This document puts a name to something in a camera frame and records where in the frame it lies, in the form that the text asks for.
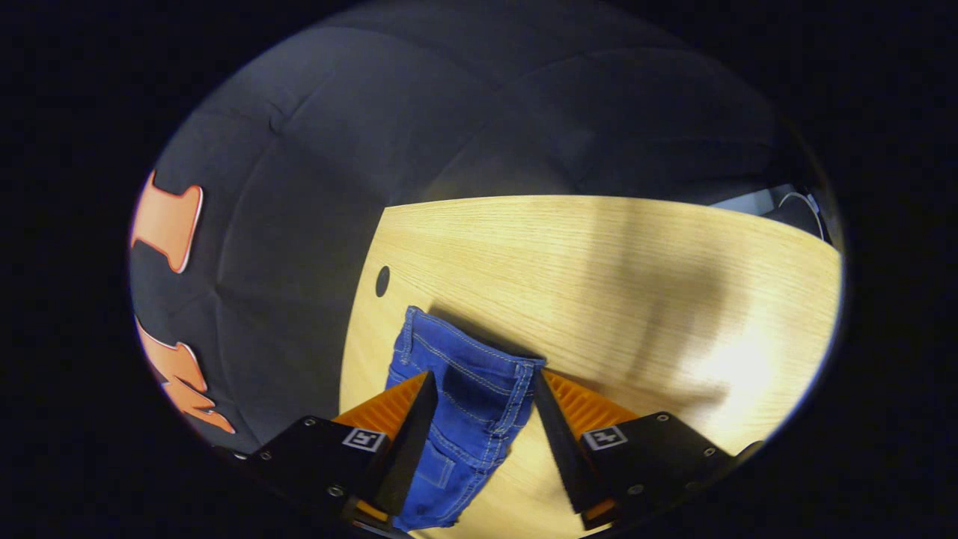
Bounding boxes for blue denim jeans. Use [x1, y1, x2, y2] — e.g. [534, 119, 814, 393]
[385, 305, 547, 534]

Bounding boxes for white cable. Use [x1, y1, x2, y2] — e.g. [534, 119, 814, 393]
[777, 191, 826, 242]

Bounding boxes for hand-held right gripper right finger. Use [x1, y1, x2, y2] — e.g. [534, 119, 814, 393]
[531, 368, 764, 532]

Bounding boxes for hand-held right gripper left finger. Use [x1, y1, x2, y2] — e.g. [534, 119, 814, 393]
[243, 371, 439, 529]

